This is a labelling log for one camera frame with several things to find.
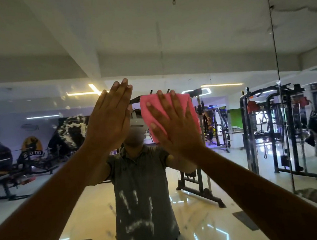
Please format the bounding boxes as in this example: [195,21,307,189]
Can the person's right hand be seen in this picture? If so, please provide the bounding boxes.
[145,87,206,163]

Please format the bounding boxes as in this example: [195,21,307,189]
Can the person's right forearm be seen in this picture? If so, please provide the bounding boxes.
[191,140,317,240]

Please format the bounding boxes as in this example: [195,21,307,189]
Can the person's left forearm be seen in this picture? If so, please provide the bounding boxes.
[0,142,115,240]

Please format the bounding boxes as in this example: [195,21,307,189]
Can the pink cloth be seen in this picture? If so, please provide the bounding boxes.
[139,91,202,145]

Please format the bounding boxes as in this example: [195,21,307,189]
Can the person's left hand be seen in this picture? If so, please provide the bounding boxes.
[80,78,137,156]

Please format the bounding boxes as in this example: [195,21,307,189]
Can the large wall mirror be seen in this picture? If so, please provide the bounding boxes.
[0,0,317,240]

